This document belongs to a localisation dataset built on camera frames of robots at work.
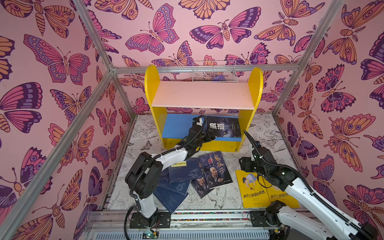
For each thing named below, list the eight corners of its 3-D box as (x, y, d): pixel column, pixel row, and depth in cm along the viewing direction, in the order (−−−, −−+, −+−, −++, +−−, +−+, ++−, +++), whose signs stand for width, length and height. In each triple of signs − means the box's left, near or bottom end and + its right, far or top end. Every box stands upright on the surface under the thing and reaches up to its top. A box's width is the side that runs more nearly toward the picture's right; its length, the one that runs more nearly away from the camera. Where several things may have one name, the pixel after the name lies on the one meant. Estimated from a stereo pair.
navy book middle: (157, 192, 84) (156, 191, 81) (160, 179, 89) (159, 177, 86) (189, 195, 82) (188, 194, 80) (190, 181, 87) (190, 179, 85)
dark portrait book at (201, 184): (201, 198, 82) (201, 196, 79) (190, 181, 88) (190, 179, 85) (216, 186, 86) (217, 184, 83) (205, 171, 91) (205, 169, 89)
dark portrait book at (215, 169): (208, 189, 84) (209, 187, 82) (199, 158, 97) (199, 156, 95) (232, 182, 87) (233, 180, 84) (220, 153, 99) (220, 151, 97)
